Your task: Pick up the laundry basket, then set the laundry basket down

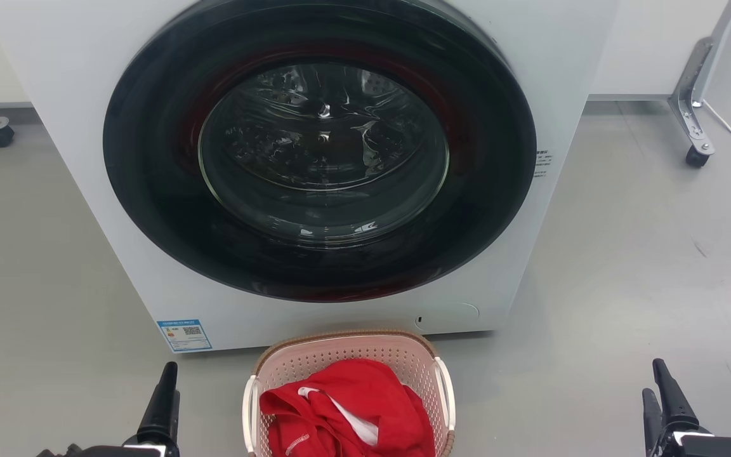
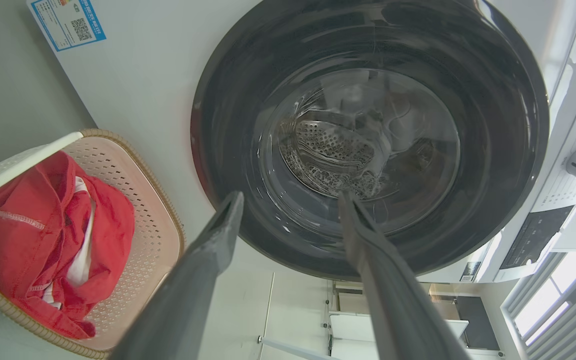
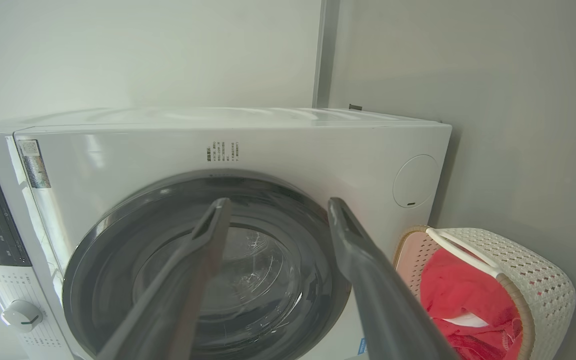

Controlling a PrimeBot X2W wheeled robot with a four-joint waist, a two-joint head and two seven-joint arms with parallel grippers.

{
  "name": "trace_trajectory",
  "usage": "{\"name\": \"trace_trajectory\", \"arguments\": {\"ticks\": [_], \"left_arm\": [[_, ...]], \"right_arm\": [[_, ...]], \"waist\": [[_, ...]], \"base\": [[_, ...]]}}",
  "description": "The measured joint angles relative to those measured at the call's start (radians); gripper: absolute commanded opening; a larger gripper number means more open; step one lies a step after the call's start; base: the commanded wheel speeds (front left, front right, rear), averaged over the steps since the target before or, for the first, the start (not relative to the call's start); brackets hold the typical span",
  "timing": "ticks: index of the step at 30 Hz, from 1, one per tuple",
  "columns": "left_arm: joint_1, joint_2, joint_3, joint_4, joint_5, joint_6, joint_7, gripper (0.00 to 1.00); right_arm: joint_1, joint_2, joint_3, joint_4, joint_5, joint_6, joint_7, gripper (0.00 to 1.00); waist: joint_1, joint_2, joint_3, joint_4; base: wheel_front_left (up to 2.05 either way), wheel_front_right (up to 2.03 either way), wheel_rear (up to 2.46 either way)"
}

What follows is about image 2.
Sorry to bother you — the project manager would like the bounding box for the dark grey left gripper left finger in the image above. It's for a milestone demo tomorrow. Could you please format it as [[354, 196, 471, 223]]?
[[109, 191, 245, 360]]

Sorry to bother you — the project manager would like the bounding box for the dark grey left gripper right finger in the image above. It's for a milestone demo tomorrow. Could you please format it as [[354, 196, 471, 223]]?
[[337, 192, 471, 360]]

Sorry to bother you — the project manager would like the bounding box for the pink perforated laundry basket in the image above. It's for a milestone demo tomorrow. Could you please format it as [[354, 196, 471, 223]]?
[[0, 128, 187, 360]]

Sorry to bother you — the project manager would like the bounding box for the white cabinet furniture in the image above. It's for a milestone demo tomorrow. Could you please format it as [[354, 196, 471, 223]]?
[[327, 280, 506, 360]]

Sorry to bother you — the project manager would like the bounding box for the white garment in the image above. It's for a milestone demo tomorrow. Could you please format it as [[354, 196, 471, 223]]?
[[42, 176, 97, 308]]

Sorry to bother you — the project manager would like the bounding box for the black washer display panel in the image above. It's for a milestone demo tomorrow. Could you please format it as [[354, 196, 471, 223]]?
[[499, 205, 575, 271]]

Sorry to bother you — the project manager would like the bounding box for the window with grey blinds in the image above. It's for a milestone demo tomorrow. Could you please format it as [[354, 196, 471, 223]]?
[[500, 250, 576, 360]]

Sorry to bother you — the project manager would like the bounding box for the red garment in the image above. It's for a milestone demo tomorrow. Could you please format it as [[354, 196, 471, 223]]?
[[0, 150, 136, 341]]

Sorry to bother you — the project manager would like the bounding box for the round black glass washer door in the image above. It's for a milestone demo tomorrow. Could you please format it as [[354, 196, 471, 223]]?
[[190, 0, 550, 282]]

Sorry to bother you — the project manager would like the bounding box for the white front-load washing machine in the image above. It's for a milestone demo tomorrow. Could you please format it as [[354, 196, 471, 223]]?
[[25, 0, 576, 284]]

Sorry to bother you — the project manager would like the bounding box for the blue white energy label sticker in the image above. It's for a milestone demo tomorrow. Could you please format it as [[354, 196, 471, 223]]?
[[26, 0, 107, 53]]

